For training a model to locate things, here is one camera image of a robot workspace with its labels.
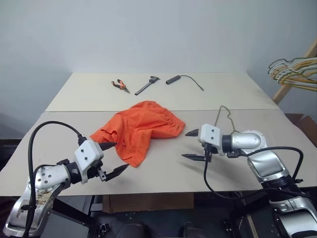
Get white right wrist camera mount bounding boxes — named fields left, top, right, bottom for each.
left=197, top=123, right=227, bottom=157

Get black caliper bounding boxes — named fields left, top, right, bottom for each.
left=134, top=75, right=161, bottom=96

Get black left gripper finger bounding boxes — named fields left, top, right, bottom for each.
left=105, top=163, right=131, bottom=181
left=99, top=141, right=118, bottom=151

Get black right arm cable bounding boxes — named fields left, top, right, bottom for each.
left=226, top=146, right=305, bottom=184

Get orange black pliers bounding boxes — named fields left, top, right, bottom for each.
left=110, top=78, right=131, bottom=94

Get thin black right gripper cable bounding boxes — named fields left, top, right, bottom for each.
left=203, top=145, right=273, bottom=199

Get black metal table frame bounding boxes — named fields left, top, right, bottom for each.
left=51, top=192, right=270, bottom=238

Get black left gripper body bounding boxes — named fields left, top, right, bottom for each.
left=87, top=160, right=108, bottom=183

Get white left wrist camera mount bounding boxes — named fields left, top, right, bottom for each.
left=74, top=140, right=105, bottom=184

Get green wire hanger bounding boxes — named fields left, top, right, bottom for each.
left=214, top=105, right=239, bottom=136
left=287, top=57, right=317, bottom=65

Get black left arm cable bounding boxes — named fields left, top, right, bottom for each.
left=23, top=120, right=86, bottom=238

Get bunch of wire hangers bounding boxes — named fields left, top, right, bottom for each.
left=268, top=59, right=317, bottom=84

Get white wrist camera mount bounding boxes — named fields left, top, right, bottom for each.
left=74, top=140, right=105, bottom=184
left=197, top=123, right=227, bottom=157

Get dark rounded shape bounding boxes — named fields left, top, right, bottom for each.
left=118, top=222, right=154, bottom=238

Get brown cardboard sheet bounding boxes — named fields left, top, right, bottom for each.
left=103, top=192, right=194, bottom=213

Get orange cloth garment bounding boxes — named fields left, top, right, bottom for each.
left=89, top=100, right=186, bottom=169

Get wooden rack post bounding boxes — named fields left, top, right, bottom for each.
left=271, top=37, right=317, bottom=103

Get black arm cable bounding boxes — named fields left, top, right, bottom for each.
left=23, top=120, right=86, bottom=238
left=226, top=146, right=305, bottom=184

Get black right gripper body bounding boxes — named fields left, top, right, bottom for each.
left=202, top=143, right=213, bottom=163

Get brown cardboard box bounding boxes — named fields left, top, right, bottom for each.
left=284, top=113, right=317, bottom=147

